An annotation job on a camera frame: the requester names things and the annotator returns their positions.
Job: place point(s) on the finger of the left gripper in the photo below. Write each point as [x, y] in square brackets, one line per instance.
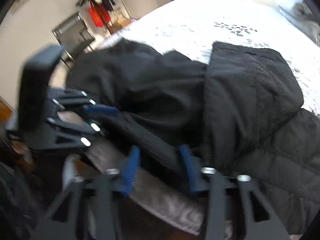
[68, 135]
[79, 102]

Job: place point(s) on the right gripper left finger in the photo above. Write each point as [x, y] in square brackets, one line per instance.
[89, 209]

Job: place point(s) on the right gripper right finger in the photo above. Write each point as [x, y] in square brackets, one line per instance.
[236, 200]

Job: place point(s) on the black quilted pants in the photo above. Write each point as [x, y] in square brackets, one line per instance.
[240, 113]

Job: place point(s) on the black metal chair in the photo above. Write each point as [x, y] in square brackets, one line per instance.
[74, 35]

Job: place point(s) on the wooden coat rack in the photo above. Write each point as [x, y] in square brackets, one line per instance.
[109, 26]

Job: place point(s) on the cardboard boxes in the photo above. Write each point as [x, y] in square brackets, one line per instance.
[122, 23]

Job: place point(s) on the red bag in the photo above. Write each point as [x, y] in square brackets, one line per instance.
[99, 15]

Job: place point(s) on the white patterned quilted mattress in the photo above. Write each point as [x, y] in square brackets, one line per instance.
[191, 27]

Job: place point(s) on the grey folded comforter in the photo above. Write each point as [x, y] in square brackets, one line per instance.
[299, 15]

